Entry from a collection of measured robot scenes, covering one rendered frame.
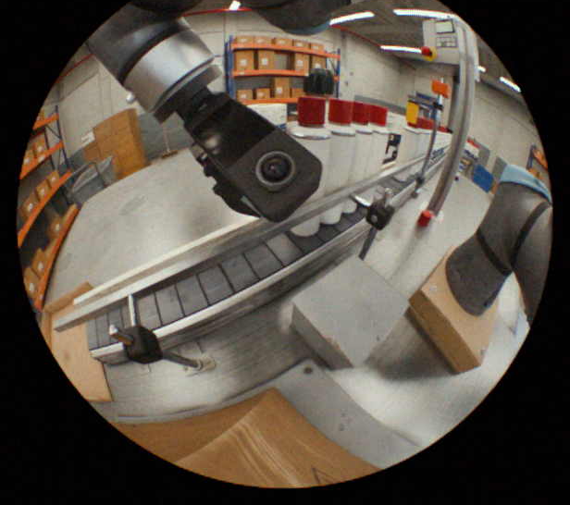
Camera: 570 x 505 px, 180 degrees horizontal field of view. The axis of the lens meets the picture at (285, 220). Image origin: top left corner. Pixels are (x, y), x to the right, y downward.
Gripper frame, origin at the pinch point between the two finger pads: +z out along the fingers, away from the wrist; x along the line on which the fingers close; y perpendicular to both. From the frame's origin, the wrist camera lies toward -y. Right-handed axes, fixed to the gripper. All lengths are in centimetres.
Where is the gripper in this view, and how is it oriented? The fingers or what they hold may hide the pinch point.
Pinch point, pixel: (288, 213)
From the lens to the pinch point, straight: 25.1
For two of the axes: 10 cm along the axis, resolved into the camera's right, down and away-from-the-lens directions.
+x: -7.1, 7.0, -0.5
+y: -5.7, -5.4, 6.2
